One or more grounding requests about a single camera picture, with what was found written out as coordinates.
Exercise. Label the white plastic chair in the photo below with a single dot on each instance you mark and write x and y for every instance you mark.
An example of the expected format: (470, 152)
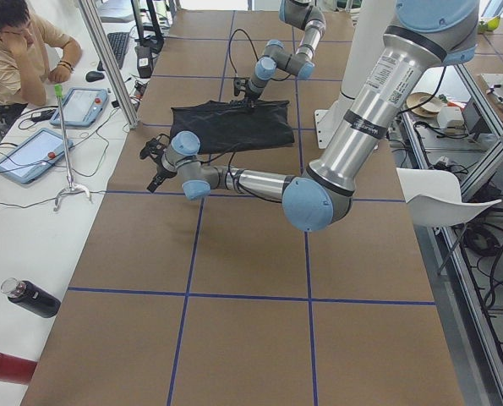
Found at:
(434, 198)

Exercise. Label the metal reacher grabber tool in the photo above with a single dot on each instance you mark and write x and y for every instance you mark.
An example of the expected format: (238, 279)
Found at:
(72, 188)

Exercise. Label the black water bottle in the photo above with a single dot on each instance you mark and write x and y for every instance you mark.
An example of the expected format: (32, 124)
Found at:
(27, 295)

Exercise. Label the seated person in beige shirt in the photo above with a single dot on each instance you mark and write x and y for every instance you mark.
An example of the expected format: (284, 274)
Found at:
(32, 51)

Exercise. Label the white power adapter box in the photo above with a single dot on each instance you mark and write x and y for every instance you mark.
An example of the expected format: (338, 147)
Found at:
(450, 118)

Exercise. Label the red bottle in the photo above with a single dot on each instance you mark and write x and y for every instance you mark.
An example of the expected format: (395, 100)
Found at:
(16, 370)

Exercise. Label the aluminium frame post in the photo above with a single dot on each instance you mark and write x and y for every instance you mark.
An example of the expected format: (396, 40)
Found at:
(102, 46)

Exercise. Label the lower teach pendant tablet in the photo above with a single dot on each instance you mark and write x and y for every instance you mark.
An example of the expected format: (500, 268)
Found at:
(33, 157)

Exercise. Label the upper teach pendant tablet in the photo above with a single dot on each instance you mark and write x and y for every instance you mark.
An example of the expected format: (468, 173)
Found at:
(82, 106)

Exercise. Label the black computer mouse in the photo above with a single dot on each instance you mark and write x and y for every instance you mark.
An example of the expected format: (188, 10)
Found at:
(93, 76)

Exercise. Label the black keyboard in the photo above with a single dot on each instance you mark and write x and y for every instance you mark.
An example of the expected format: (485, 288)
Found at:
(118, 42)

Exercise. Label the black graphic t-shirt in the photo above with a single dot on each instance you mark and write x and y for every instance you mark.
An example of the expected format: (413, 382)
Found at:
(229, 126)

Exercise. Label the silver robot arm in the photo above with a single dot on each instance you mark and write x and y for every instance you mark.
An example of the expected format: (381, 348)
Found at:
(302, 15)
(394, 43)

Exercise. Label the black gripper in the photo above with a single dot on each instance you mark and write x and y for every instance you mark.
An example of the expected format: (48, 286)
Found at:
(249, 95)
(161, 170)

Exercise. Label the teach pendant tablet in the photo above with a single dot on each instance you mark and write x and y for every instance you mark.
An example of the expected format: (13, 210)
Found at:
(82, 106)
(33, 157)

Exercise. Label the wooden plate stack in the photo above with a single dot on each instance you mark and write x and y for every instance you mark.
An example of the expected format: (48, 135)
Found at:
(422, 105)

